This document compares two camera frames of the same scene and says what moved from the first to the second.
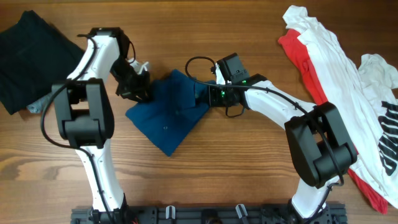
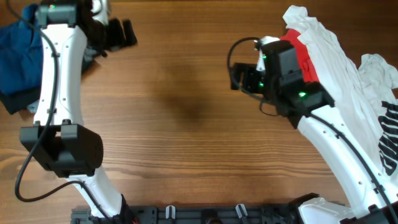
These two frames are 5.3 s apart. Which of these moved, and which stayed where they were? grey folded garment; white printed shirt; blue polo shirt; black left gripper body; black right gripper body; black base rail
Moved: black right gripper body; blue polo shirt; black left gripper body
Stayed: white printed shirt; grey folded garment; black base rail
